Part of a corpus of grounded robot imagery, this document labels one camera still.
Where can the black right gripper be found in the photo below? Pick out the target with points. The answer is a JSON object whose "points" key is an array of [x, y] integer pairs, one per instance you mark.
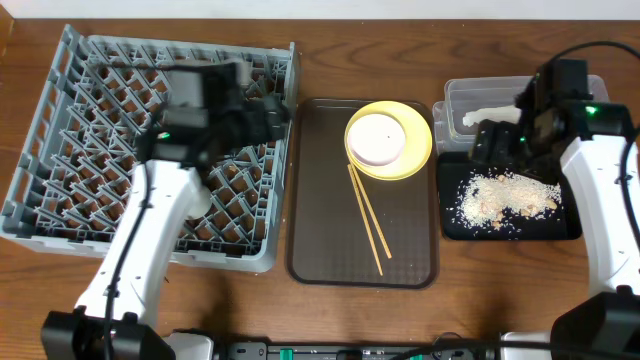
{"points": [[498, 152]]}

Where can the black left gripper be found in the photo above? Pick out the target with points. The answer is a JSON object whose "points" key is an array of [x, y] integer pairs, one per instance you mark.
{"points": [[270, 118]]}

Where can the white napkin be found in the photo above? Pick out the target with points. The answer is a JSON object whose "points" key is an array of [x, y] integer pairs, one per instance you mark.
{"points": [[510, 114]]}

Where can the rice and scraps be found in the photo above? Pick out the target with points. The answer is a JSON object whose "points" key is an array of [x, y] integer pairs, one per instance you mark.
{"points": [[497, 200]]}

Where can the light blue bowl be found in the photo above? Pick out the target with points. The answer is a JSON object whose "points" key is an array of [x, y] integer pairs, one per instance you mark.
{"points": [[200, 202]]}

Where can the plain wooden chopstick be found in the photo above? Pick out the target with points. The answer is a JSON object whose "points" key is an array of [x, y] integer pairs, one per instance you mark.
{"points": [[365, 203]]}

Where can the patterned wooden chopstick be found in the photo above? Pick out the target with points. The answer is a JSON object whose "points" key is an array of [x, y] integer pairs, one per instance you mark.
{"points": [[364, 218]]}

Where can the white pinkish bowl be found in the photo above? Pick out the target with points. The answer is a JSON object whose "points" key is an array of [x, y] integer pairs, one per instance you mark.
{"points": [[376, 140]]}

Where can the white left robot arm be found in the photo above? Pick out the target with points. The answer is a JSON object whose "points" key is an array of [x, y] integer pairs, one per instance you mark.
{"points": [[205, 117]]}

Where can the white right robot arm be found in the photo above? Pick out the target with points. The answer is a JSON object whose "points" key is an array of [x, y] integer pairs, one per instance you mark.
{"points": [[556, 129]]}

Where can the clear plastic waste bin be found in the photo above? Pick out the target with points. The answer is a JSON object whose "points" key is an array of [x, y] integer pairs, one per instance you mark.
{"points": [[467, 95]]}

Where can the black waste tray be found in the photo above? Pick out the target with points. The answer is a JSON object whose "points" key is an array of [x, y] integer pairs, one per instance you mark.
{"points": [[453, 167]]}

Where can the grey plastic dishwasher rack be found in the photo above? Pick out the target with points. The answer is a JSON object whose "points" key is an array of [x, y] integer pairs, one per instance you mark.
{"points": [[71, 183]]}

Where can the yellow round plate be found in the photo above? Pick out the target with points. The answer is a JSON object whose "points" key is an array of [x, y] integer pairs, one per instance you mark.
{"points": [[418, 146]]}

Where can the dark brown serving tray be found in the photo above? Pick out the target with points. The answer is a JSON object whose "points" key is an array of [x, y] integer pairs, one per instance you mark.
{"points": [[326, 240]]}

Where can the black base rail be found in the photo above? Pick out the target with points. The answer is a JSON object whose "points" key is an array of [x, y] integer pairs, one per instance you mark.
{"points": [[320, 350]]}

